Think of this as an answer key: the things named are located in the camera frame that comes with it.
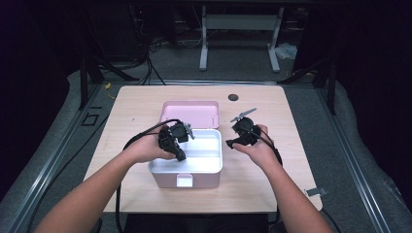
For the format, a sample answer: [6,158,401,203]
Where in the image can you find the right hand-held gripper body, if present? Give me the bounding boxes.
[229,108,262,147]

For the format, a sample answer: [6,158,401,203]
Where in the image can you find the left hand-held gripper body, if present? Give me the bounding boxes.
[158,121,196,151]

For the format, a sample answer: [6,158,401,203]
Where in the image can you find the pink storage box with lid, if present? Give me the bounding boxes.
[148,100,224,189]

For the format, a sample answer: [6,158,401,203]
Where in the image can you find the white divided tray insert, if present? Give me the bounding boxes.
[148,128,223,175]

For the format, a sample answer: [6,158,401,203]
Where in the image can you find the person's right hand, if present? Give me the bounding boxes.
[232,124,283,173]

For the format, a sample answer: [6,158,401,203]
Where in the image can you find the person's left hand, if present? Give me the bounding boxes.
[124,124,178,164]

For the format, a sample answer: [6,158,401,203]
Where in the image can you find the person's dark clothed lap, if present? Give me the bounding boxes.
[123,213,270,233]

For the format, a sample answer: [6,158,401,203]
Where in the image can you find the small yellow floor item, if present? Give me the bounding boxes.
[103,83,117,100]

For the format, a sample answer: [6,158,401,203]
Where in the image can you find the clear plastic bag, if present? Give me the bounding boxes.
[276,42,297,61]

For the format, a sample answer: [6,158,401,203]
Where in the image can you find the grey metal table clamp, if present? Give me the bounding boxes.
[304,186,328,197]

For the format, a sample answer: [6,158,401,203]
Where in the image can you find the black metal stand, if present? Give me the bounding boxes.
[278,56,338,116]
[78,56,140,111]

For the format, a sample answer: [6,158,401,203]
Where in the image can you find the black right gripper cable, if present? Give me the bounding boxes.
[245,126,284,167]

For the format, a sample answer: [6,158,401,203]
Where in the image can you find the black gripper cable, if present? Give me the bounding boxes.
[115,118,183,233]
[245,126,284,167]

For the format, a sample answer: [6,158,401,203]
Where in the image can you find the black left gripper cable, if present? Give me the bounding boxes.
[115,118,183,233]

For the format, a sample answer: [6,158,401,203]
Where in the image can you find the bundle of black cables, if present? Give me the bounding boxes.
[127,30,167,86]

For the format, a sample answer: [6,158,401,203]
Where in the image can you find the white metal desk frame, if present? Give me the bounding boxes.
[198,5,285,73]

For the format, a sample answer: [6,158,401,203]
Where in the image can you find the aluminium floor rail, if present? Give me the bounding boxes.
[0,84,102,233]
[314,86,394,233]

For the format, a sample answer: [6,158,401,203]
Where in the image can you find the black floor cable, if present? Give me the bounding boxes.
[320,208,343,233]
[25,113,111,233]

